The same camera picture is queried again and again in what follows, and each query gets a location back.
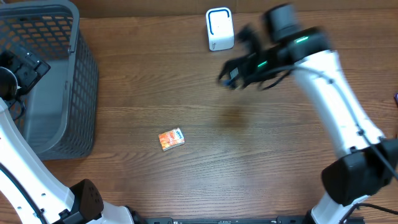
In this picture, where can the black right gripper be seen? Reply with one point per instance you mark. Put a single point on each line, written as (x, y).
(240, 63)

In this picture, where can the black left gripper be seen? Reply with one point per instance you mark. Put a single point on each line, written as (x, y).
(31, 76)

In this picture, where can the small orange snack packet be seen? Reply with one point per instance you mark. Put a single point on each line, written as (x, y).
(172, 138)

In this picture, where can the red purple pad package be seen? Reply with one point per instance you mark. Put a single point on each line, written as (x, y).
(396, 98)

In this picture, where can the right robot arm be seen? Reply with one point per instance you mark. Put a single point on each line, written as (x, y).
(366, 160)

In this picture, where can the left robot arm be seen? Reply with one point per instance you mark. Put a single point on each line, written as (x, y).
(36, 195)

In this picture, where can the white barcode scanner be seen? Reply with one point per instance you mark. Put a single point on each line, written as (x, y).
(219, 24)

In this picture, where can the dark grey plastic basket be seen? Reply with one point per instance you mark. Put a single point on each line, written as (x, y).
(59, 121)

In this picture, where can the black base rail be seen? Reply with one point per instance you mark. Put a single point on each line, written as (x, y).
(276, 220)

